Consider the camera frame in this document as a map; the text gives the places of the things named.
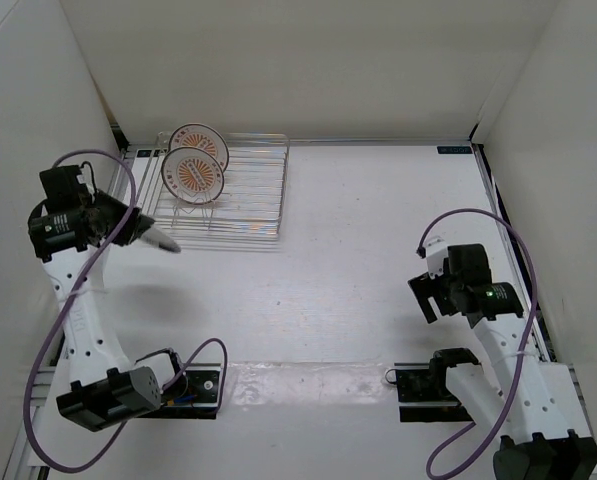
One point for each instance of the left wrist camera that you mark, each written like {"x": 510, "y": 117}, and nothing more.
{"x": 88, "y": 176}

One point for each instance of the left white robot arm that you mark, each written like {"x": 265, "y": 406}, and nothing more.
{"x": 105, "y": 387}

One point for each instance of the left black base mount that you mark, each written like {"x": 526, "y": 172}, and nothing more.
{"x": 194, "y": 396}

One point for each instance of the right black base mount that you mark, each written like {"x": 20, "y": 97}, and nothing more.
{"x": 419, "y": 400}

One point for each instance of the green rimmed white plate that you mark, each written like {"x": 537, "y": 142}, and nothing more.
{"x": 158, "y": 239}

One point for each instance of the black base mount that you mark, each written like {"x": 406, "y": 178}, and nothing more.
{"x": 419, "y": 400}
{"x": 194, "y": 396}

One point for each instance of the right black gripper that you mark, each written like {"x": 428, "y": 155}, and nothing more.
{"x": 424, "y": 287}

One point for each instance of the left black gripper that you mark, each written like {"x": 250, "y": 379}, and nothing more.
{"x": 134, "y": 227}

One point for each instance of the orange sunburst plate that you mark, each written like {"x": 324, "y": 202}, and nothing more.
{"x": 192, "y": 176}
{"x": 203, "y": 137}

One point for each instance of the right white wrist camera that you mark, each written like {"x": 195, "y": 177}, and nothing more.
{"x": 434, "y": 251}

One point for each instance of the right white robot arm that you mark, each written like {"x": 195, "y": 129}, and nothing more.
{"x": 536, "y": 440}

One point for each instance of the blue label right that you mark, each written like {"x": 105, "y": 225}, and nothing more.
{"x": 454, "y": 150}

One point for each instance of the metal wire dish rack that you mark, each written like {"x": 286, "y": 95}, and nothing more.
{"x": 248, "y": 210}

